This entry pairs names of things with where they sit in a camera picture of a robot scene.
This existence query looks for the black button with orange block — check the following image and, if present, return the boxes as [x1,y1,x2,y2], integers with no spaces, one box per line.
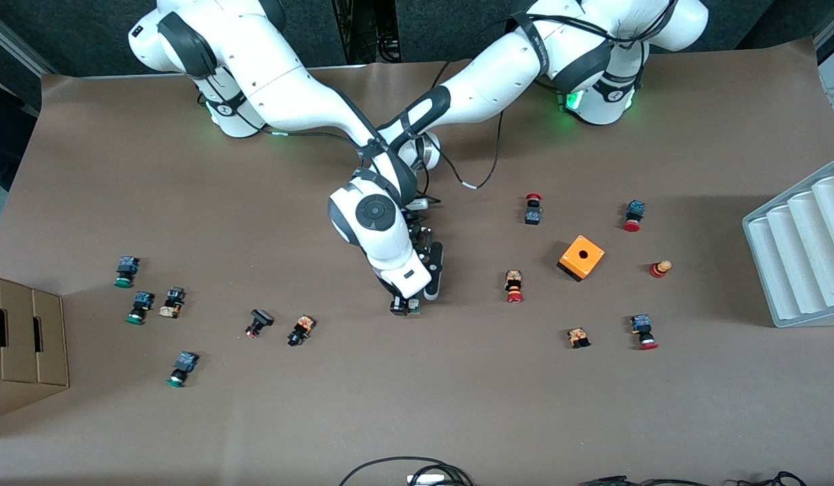
[286,315,316,348]

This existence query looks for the brown paper table cover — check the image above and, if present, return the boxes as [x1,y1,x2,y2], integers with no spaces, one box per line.
[0,37,834,486]

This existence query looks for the black square button red base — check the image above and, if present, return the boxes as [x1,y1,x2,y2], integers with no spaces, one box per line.
[244,308,276,339]

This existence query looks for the green button with blue block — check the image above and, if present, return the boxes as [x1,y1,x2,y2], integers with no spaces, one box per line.
[113,256,141,290]
[165,351,200,389]
[125,291,155,326]

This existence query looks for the brown cardboard box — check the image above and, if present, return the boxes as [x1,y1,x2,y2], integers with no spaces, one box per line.
[0,273,71,423]

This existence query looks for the white ridged plastic tray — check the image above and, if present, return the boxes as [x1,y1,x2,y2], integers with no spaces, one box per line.
[742,161,834,329]

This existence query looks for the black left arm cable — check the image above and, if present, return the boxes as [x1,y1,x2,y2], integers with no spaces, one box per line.
[427,111,505,191]

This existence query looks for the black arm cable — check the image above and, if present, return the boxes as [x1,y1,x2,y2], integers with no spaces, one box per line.
[427,111,505,191]
[271,130,360,146]

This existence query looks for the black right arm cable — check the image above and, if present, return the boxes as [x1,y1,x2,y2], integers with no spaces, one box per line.
[271,130,360,146]

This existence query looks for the black looped floor cable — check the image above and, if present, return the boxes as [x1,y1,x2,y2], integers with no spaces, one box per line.
[339,457,475,486]

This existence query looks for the orange button enclosure box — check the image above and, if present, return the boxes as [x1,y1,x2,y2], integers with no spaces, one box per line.
[557,234,606,283]

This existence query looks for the black curly cable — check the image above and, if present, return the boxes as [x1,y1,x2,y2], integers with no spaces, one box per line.
[737,471,809,486]

